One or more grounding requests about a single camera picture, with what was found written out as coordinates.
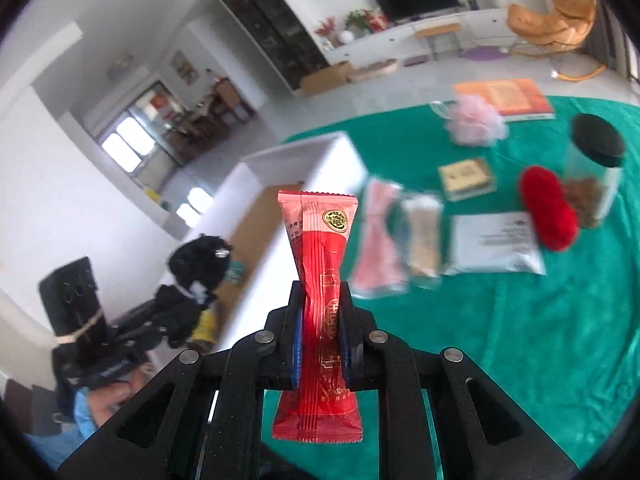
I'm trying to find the wooden dining furniture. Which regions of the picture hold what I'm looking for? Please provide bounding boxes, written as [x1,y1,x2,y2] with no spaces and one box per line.
[165,77,256,161]

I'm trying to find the green plant red flowers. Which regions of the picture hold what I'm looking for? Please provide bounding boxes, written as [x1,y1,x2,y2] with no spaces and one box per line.
[344,8,388,38]

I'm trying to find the cardboard box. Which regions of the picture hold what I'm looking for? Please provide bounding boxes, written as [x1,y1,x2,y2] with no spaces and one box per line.
[299,61,353,96]

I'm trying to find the red snack packet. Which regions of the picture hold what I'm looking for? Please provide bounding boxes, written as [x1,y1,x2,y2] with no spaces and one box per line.
[271,190,363,443]

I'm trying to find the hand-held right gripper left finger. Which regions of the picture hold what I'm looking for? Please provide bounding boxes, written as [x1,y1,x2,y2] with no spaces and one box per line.
[55,280,306,480]

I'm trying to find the person's left forearm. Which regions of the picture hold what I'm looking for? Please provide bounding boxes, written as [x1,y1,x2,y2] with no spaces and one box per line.
[20,380,136,466]

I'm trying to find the beige clear packet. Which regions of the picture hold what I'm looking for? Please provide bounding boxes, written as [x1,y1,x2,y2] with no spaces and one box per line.
[400,191,446,288]

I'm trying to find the framed wall picture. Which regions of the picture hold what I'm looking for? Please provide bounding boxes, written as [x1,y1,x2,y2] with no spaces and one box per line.
[170,51,200,86]

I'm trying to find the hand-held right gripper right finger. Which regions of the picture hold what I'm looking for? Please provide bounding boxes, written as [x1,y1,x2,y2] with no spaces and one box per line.
[340,280,581,480]

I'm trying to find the dark display cabinet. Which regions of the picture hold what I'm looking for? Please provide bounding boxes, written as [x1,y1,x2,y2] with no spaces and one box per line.
[209,0,331,92]

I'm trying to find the white storage box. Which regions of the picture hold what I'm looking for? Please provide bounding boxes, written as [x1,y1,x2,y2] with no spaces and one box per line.
[180,131,371,356]

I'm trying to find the white television cabinet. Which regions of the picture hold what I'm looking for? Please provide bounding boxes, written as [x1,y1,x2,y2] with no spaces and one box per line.
[320,7,521,68]

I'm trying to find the clear jar black lid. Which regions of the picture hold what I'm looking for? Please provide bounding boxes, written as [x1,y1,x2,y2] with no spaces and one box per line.
[562,113,627,230]

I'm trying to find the orange book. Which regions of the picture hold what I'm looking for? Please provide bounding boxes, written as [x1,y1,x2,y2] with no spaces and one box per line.
[452,78,557,122]

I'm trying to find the wooden stool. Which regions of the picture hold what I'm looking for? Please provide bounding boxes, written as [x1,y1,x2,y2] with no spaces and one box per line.
[414,22,463,58]

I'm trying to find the pink bath pouf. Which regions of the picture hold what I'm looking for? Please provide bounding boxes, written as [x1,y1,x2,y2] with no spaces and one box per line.
[430,95,510,147]

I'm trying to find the red flower bouquet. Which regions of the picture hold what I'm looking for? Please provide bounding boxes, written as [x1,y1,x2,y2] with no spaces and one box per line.
[314,16,341,51]

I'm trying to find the pink clear packet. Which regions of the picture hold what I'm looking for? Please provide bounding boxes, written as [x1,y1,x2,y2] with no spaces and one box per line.
[350,177,411,301]

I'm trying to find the small yellow box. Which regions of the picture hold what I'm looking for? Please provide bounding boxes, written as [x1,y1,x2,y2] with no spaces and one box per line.
[437,156,497,202]

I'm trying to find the orange lounge chair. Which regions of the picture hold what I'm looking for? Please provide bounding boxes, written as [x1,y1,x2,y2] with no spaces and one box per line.
[506,0,608,81]

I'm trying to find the green patterned tablecloth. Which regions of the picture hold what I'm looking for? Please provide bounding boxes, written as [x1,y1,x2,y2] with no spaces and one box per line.
[260,95,640,480]

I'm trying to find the purple round mat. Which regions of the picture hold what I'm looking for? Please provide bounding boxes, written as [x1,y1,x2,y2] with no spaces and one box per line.
[459,45,508,62]

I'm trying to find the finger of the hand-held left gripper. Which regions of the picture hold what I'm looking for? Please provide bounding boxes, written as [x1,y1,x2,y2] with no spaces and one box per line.
[150,284,218,323]
[112,310,201,351]

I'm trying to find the white flat packet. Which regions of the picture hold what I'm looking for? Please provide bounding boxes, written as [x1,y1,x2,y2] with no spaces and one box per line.
[442,211,547,277]

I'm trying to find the yellow soft item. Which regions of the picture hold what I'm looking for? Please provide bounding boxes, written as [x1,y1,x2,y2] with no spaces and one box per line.
[192,310,219,345]

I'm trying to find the red fuzzy pouch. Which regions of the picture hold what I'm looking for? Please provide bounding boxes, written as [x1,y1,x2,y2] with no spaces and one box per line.
[518,165,581,252]

